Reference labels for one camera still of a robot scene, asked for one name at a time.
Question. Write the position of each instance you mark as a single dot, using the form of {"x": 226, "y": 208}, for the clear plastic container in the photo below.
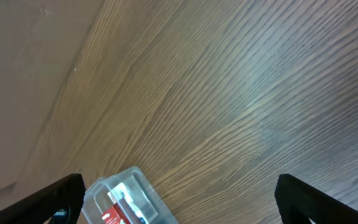
{"x": 96, "y": 200}

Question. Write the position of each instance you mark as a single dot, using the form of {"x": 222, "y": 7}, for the white blue Hansaplast box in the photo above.
{"x": 133, "y": 202}

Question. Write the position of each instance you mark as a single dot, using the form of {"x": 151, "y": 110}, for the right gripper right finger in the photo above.
{"x": 299, "y": 203}

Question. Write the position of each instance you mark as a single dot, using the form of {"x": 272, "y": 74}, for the red orange lozenge box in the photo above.
{"x": 114, "y": 215}

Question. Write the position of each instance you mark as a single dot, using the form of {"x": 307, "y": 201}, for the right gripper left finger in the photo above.
{"x": 60, "y": 202}

